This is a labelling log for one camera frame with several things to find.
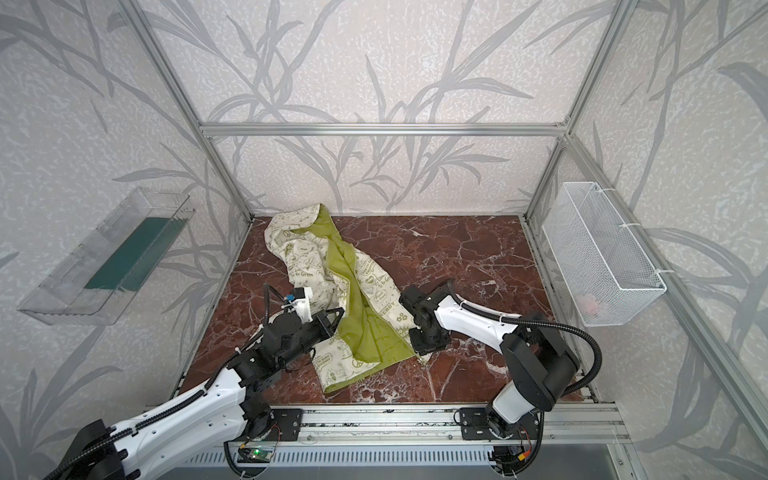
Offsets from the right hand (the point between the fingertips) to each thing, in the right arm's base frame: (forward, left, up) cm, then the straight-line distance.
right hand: (423, 341), depth 85 cm
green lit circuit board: (-26, +40, -3) cm, 48 cm away
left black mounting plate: (-20, +35, -2) cm, 40 cm away
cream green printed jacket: (+4, +14, -2) cm, 14 cm away
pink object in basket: (+3, -40, +18) cm, 44 cm away
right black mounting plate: (-20, -12, -2) cm, 24 cm away
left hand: (+5, +20, +13) cm, 24 cm away
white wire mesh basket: (+3, -37, +32) cm, 48 cm away
